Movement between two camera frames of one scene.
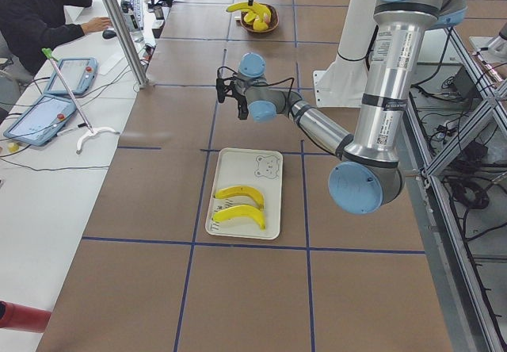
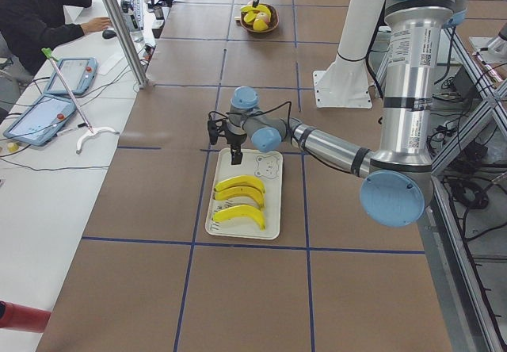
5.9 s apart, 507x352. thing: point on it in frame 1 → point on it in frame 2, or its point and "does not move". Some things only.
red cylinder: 20,317 does not move
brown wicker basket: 272,24 does not move
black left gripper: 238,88 → 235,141
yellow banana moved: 241,211 does not move
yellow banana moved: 242,191 does not move
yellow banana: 259,9 → 241,180
